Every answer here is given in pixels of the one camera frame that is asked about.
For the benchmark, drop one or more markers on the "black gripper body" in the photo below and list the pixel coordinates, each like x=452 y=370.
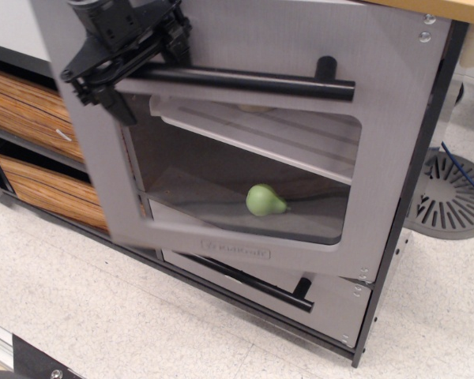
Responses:
x=119 y=39

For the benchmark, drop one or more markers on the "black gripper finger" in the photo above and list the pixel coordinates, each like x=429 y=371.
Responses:
x=174 y=35
x=106 y=96

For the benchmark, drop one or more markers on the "black oven door handle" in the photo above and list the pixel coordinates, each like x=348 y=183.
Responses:
x=324 y=85

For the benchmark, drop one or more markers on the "grey toy oven door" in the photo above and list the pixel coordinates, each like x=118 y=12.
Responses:
x=162 y=186

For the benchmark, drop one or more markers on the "white oven shelf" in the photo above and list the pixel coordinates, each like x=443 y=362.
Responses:
x=323 y=144

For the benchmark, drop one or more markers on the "upper wood-pattern fabric bin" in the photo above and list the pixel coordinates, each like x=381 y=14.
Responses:
x=37 y=114

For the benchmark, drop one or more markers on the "wood-pattern fabric bin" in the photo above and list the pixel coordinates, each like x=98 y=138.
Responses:
x=54 y=191
x=37 y=114

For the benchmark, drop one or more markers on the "lower wood-pattern fabric bin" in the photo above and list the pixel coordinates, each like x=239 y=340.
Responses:
x=54 y=191

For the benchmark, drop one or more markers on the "yellow toy potato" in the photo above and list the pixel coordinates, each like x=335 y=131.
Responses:
x=254 y=109

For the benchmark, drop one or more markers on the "green toy pear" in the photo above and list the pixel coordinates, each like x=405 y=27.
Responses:
x=262 y=200

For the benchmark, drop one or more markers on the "black plate with screw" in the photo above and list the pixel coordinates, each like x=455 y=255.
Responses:
x=30 y=362

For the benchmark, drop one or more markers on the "wooden countertop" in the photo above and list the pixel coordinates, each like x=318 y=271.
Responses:
x=459 y=10

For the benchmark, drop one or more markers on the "grey lower drawer front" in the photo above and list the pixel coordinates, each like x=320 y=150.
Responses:
x=333 y=306

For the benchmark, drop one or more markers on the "grey slotted round base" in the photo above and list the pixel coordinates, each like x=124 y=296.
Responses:
x=443 y=203

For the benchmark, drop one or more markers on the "black toy kitchen frame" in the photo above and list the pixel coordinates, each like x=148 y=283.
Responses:
x=447 y=91

